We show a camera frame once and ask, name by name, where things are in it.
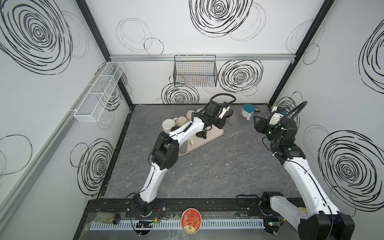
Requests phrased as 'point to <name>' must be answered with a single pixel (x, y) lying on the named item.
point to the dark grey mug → (230, 117)
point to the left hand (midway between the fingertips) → (227, 120)
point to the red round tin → (191, 220)
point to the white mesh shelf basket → (92, 104)
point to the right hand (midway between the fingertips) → (255, 117)
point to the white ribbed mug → (168, 123)
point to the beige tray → (196, 142)
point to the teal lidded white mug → (247, 110)
